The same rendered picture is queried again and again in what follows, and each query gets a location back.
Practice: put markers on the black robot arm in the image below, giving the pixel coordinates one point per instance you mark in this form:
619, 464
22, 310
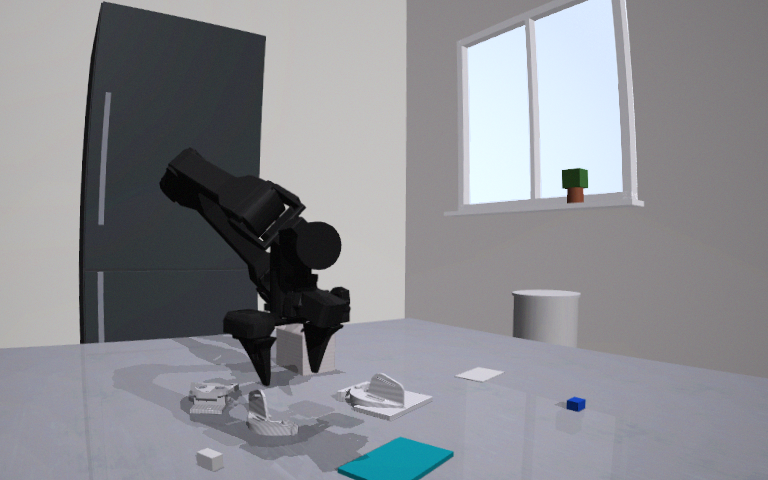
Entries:
240, 210

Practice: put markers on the small blue block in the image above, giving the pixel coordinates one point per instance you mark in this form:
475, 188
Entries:
575, 404

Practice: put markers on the teal flat rectangular plate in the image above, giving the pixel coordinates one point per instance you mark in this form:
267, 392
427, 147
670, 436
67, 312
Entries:
400, 459

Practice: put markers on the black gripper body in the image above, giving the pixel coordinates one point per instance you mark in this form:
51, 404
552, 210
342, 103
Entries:
255, 324

